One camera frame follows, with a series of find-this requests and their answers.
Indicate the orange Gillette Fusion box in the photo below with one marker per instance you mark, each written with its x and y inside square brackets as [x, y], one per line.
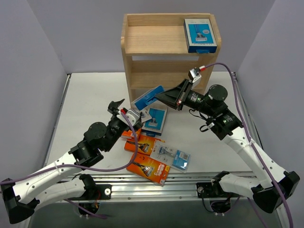
[149, 168]
[145, 144]

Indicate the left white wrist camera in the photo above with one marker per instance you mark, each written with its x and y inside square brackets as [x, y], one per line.
[133, 117]

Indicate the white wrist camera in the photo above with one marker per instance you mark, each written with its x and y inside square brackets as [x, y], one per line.
[133, 117]
[195, 75]

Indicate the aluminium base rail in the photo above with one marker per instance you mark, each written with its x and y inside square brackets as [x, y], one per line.
[86, 101]

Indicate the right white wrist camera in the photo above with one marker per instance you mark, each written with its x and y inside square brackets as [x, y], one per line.
[195, 75]

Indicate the orange Gillette Styler box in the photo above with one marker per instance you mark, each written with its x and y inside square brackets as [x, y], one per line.
[130, 136]

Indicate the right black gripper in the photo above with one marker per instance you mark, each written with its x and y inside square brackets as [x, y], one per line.
[183, 95]

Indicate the clear blister razor pack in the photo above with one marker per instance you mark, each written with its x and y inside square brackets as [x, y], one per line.
[145, 116]
[170, 156]

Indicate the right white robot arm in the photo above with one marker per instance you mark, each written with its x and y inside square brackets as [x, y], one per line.
[272, 184]

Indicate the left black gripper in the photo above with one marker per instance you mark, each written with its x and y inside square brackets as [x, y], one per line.
[115, 111]

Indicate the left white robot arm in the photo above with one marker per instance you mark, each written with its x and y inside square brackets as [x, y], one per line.
[62, 179]

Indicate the blue Harry's razor box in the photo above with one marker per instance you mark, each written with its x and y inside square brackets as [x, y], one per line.
[155, 125]
[199, 36]
[147, 98]

